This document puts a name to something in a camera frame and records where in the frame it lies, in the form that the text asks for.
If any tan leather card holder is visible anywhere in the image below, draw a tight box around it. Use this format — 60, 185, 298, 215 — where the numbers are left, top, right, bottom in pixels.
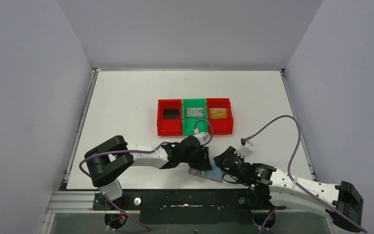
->
188, 157, 224, 183

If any green plastic bin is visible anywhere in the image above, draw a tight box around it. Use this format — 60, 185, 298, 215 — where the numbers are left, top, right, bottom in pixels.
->
182, 98, 208, 136

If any red plastic bin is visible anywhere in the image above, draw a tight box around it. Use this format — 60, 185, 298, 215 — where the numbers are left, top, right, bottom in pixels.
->
206, 98, 234, 135
157, 99, 183, 137

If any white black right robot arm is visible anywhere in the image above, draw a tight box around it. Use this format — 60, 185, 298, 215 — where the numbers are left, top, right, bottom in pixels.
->
214, 147, 365, 233

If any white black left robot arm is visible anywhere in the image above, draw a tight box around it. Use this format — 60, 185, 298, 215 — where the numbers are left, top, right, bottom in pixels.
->
79, 132, 212, 201

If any silver card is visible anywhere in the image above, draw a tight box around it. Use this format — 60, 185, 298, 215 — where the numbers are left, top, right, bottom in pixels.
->
185, 107, 205, 118

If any black card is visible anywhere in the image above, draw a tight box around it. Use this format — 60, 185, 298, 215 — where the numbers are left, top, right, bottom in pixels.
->
163, 109, 180, 119

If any gold card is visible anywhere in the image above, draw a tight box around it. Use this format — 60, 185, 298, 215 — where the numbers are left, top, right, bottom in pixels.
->
209, 108, 228, 119

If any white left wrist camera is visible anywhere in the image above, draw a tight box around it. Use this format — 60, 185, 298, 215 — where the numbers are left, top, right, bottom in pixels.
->
193, 128, 211, 145

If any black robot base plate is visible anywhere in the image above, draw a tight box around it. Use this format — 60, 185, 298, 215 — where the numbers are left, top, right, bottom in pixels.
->
93, 188, 273, 225

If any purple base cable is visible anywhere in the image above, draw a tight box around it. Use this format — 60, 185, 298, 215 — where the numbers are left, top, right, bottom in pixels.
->
101, 194, 151, 233

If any aluminium table edge rail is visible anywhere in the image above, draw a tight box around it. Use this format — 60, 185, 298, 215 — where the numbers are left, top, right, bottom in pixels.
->
63, 68, 101, 183

